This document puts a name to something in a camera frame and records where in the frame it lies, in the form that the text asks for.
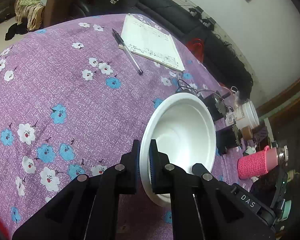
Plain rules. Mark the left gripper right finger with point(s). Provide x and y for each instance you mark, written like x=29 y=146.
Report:
x=159 y=175

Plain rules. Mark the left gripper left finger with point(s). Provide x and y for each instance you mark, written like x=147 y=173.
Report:
x=129 y=175

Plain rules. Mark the white foam bowl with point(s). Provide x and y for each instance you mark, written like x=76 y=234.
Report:
x=184 y=130

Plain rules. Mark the purple floral tablecloth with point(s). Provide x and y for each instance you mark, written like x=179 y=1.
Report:
x=71 y=102

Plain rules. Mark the pink knit-sleeved bottle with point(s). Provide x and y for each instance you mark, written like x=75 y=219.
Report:
x=261 y=162

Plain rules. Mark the white plastic jar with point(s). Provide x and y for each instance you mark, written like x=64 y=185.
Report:
x=243 y=116

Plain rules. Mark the black ballpoint pen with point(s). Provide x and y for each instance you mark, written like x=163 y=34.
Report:
x=121 y=43

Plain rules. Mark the red plastic bag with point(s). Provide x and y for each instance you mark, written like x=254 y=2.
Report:
x=196 y=47

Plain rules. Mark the white notepad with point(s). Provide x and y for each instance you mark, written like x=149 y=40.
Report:
x=147 y=41

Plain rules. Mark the black leather sofa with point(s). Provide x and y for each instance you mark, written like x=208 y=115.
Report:
x=220 y=61

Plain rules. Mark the green patterned cloth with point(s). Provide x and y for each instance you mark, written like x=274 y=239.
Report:
x=31 y=12

